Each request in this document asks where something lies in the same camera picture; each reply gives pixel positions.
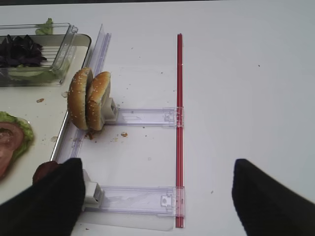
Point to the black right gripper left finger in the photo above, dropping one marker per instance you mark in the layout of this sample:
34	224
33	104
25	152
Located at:
50	207

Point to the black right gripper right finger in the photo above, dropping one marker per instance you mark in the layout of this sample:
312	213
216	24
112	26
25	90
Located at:
265	207

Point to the round sausage meat slice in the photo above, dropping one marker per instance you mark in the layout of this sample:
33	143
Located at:
43	170

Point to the lettuce on sandwich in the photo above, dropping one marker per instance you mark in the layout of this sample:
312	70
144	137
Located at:
27	130

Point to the tomato slice on sandwich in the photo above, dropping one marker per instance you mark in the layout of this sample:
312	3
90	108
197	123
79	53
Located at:
11	137

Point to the loose lettuce leaf behind container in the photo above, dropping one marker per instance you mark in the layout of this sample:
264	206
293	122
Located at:
45	29

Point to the clear pusher track lower right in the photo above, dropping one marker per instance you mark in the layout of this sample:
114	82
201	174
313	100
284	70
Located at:
163	201

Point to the clear pusher track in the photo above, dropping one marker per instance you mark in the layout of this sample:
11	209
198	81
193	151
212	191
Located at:
114	115
163	201

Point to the metal baking tray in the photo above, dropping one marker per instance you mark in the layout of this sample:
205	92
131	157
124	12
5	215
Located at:
44	108

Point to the sesame bun top left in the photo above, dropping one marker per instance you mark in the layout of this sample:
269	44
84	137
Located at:
76	98

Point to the sesame bun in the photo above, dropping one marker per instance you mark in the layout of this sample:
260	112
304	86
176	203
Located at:
76	98
97	94

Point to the clear pusher track upper right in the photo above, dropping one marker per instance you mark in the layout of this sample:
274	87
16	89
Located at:
114	115

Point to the sesame bun top right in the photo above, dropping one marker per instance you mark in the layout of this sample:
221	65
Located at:
97	94

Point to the clear plastic container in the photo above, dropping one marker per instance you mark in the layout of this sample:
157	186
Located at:
58	48

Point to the right red strip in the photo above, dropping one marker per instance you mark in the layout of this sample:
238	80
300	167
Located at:
179	223

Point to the purple cabbage pieces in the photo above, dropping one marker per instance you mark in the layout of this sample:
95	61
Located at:
20	52

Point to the clear rail right of tray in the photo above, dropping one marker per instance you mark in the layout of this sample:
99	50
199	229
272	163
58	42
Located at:
70	138

